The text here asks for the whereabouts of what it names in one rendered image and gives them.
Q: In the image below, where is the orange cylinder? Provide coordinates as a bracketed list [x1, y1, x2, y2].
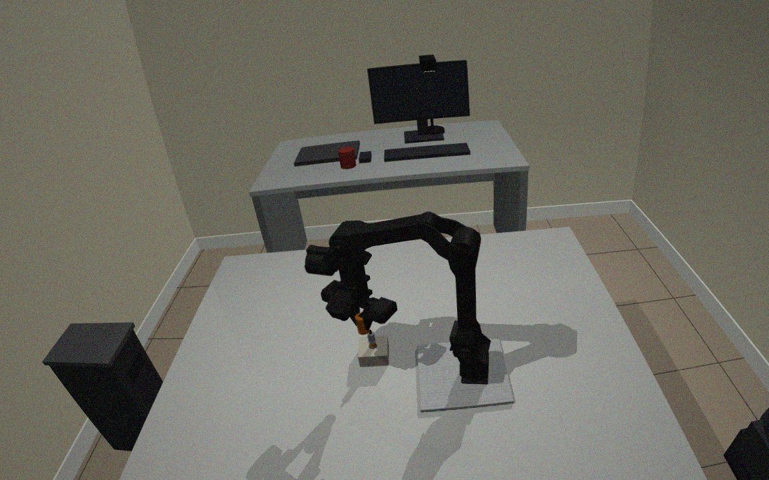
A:
[355, 313, 369, 335]

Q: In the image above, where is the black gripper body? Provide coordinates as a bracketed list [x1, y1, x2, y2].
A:
[321, 274, 398, 324]

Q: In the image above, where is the beige square block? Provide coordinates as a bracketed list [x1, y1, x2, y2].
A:
[358, 336, 389, 367]

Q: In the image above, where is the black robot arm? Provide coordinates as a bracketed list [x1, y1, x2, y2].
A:
[305, 211, 491, 385]

